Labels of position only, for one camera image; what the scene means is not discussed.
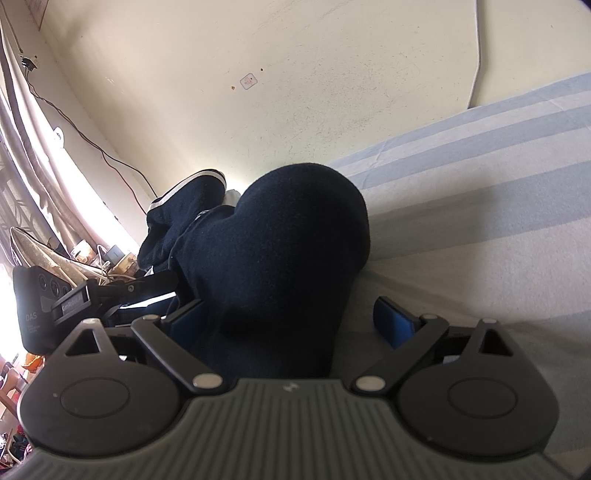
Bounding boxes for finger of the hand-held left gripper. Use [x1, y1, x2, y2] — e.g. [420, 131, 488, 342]
[88, 270, 179, 309]

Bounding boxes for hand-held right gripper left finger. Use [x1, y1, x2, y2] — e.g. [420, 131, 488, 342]
[65, 299, 225, 395]

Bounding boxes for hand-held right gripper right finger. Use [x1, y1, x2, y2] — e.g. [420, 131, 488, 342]
[350, 296, 514, 395]

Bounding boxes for navy fleece garment white stripe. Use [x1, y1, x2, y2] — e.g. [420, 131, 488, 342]
[137, 161, 373, 384]

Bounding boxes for cluttered table items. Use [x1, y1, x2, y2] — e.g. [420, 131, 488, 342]
[69, 239, 141, 280]

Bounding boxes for striped bed sheet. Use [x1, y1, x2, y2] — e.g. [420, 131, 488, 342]
[323, 71, 591, 480]

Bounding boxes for brown curtain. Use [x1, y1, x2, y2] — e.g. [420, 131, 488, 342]
[0, 9, 155, 278]

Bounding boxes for dark wall cable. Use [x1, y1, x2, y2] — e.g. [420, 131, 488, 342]
[20, 58, 158, 216]

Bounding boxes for white wall trim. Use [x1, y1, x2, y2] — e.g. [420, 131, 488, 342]
[467, 0, 485, 110]

